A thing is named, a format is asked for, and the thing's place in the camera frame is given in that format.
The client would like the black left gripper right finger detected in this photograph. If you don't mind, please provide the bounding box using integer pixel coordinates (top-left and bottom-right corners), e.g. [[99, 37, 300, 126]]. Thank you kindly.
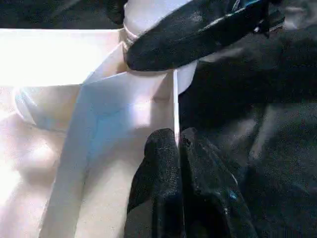
[[179, 127, 259, 238]]

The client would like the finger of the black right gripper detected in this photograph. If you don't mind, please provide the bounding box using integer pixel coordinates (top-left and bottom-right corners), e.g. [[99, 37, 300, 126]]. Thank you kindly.
[[125, 0, 271, 72], [103, 0, 126, 26]]

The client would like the black mat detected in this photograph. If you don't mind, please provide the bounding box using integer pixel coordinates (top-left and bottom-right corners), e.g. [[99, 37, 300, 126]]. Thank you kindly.
[[0, 0, 317, 238]]

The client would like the white plastic table top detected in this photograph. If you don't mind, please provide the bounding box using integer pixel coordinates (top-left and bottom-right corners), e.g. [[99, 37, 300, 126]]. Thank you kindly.
[[0, 28, 199, 238]]

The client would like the white plastic table leg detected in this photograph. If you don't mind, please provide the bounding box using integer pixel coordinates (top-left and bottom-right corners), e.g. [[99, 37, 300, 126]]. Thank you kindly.
[[122, 0, 192, 47]]

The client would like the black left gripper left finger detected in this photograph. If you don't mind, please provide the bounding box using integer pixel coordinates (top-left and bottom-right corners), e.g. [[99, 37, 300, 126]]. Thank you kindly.
[[125, 128, 186, 238]]

